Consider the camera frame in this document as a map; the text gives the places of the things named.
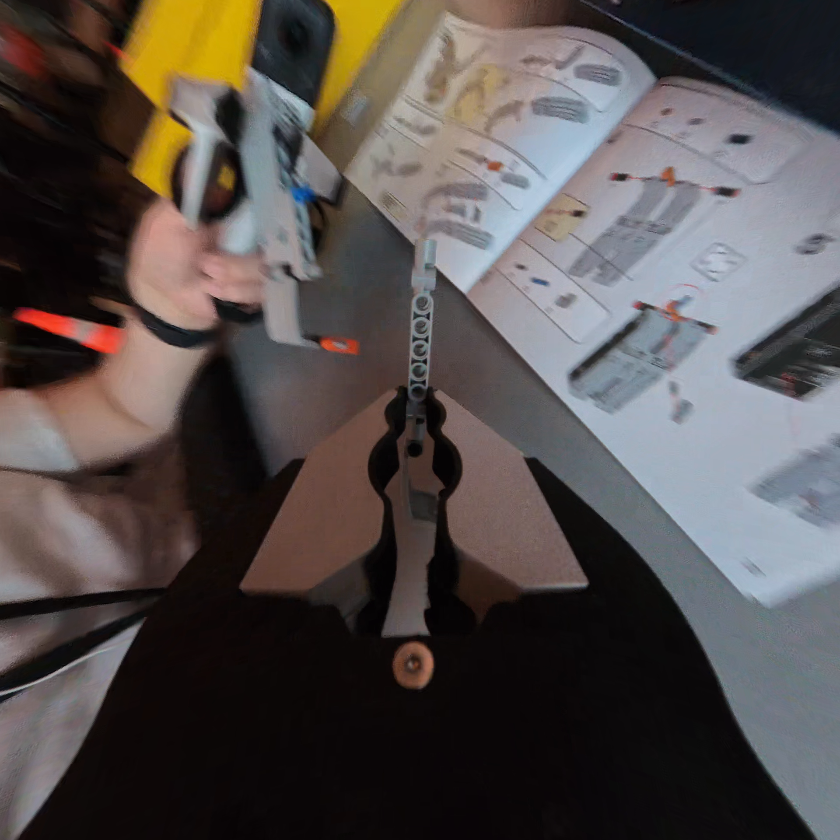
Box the black wristband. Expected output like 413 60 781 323
130 298 221 350

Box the grey toy beam arm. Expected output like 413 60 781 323
406 239 439 460

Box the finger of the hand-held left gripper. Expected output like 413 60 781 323
223 69 312 349

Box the white instruction booklet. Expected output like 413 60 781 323
343 10 840 608

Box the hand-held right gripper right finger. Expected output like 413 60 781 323
432 389 589 616

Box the black strap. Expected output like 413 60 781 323
0 610 152 690
0 586 168 621

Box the grey toy frame assembly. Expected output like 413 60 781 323
266 125 361 358

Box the grey desk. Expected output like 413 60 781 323
223 0 840 840

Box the yellow plastic bin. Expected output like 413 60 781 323
120 0 403 201

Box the person's left forearm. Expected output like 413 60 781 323
66 331 221 473

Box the person's left hand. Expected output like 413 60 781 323
126 197 271 330

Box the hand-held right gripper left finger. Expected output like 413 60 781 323
239 388 401 621

